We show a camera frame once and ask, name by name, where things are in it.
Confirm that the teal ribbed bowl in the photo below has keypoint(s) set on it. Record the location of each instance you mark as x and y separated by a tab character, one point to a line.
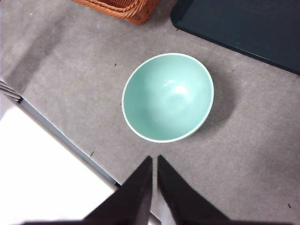
168	100

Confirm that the black rectangular tray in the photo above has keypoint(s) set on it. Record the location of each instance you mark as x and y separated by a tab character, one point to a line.
246	30

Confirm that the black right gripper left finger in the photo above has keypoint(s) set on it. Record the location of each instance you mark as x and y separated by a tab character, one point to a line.
131	204

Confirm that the brown wicker basket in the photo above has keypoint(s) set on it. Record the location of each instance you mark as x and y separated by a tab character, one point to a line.
131	10

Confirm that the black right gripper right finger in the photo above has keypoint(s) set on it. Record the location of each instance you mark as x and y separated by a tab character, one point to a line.
182	206

